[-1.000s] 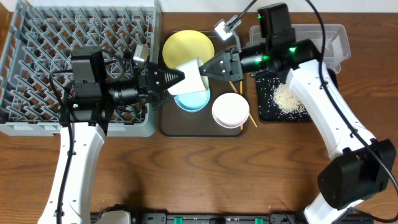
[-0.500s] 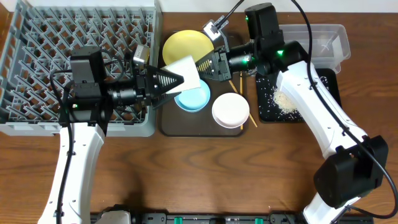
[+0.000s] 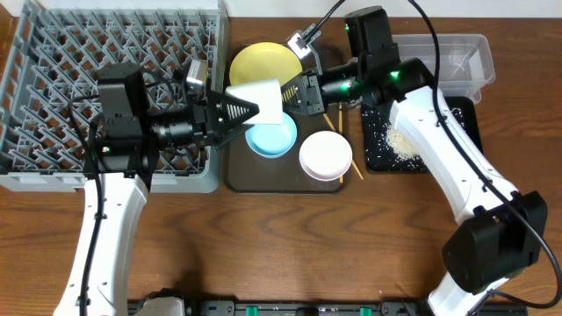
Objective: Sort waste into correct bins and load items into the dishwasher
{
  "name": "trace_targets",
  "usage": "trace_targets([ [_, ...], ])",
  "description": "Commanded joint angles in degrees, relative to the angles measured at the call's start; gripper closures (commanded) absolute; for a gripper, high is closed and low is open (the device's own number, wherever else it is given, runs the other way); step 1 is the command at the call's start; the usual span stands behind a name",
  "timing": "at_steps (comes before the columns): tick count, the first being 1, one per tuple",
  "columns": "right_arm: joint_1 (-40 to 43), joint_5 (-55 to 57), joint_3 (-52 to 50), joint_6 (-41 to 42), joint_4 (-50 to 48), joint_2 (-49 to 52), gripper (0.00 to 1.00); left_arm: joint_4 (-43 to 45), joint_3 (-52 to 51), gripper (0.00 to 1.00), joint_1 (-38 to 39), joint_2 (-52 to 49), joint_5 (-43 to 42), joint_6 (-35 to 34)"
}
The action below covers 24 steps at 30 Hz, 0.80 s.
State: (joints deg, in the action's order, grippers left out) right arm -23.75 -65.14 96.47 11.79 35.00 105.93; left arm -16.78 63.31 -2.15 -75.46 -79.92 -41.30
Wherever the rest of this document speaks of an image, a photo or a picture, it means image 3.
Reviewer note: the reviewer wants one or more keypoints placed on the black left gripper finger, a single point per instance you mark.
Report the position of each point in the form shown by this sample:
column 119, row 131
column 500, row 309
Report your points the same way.
column 227, row 137
column 225, row 112

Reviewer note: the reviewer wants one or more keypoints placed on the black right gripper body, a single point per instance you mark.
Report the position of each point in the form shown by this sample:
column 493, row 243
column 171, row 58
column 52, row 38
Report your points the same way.
column 313, row 93

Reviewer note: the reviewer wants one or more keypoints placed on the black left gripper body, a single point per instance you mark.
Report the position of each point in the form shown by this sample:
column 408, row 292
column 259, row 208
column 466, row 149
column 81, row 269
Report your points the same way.
column 200, row 125

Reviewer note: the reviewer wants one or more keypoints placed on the white green cup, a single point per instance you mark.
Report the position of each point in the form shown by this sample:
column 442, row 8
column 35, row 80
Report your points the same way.
column 266, row 94

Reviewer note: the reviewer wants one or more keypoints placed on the light blue bowl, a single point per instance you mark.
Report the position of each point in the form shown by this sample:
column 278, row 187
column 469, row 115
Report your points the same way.
column 273, row 141

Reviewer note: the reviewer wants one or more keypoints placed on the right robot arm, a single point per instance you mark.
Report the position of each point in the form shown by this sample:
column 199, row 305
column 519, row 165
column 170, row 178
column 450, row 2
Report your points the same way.
column 500, row 230

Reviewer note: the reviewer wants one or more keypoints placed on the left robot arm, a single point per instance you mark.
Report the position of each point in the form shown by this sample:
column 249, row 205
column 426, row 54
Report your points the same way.
column 121, row 150

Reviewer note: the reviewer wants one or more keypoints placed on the black waste tray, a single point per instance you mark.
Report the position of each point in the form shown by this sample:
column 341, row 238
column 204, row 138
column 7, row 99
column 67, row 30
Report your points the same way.
column 463, row 110

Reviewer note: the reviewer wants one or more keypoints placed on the grey dishwasher rack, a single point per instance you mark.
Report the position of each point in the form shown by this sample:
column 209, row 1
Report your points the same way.
column 48, row 86

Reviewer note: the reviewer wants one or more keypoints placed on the left wooden chopstick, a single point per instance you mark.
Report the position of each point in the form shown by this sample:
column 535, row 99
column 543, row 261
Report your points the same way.
column 333, row 129

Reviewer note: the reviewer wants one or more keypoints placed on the dark brown serving tray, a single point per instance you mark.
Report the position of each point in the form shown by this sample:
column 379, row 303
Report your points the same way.
column 245, row 171

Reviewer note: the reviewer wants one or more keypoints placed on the yellow plate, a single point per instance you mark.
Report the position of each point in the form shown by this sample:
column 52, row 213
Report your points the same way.
column 264, row 60

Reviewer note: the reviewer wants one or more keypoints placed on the white pink bowl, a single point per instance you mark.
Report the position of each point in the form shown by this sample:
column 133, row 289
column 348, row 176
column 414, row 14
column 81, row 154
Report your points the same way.
column 325, row 156

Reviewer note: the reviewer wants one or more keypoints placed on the clear plastic bin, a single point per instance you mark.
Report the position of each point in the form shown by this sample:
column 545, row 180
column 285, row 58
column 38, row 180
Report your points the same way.
column 466, row 62

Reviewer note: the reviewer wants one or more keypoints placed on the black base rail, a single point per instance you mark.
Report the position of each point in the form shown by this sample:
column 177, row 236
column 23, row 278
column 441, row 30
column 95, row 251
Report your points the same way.
column 173, row 302

